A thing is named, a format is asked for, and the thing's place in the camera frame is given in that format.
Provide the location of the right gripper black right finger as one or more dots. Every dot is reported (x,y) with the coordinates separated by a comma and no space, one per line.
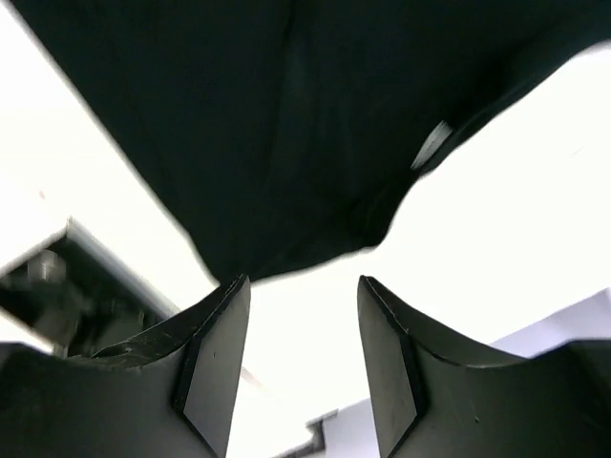
(438,393)

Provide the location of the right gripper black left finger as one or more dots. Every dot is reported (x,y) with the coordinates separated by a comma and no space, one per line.
(169,391)

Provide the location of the black t shirt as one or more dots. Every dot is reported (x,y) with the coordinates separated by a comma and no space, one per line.
(282,134)

